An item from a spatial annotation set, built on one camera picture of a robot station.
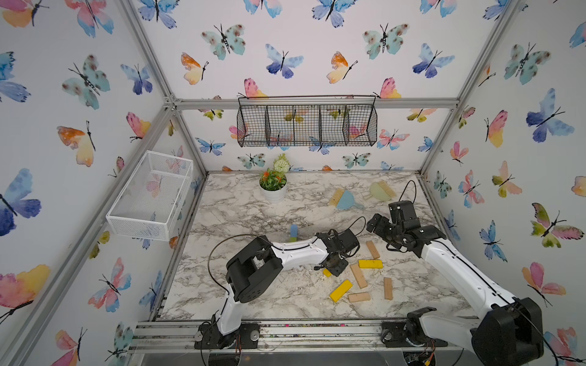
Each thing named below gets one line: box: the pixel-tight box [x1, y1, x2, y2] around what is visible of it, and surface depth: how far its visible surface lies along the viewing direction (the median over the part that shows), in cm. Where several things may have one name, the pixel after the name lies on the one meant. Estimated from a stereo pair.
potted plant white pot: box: [258, 153, 290, 204], surface depth 103 cm
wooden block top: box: [366, 240, 380, 260], surface depth 95 cm
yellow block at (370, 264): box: [358, 259, 384, 269], surface depth 91 cm
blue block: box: [290, 224, 299, 238], surface depth 100 cm
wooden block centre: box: [349, 263, 368, 289], surface depth 88 cm
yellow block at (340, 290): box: [329, 279, 354, 303], surface depth 84 cm
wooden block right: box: [383, 277, 393, 301], surface depth 85 cm
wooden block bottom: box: [347, 292, 371, 303], surface depth 84 cm
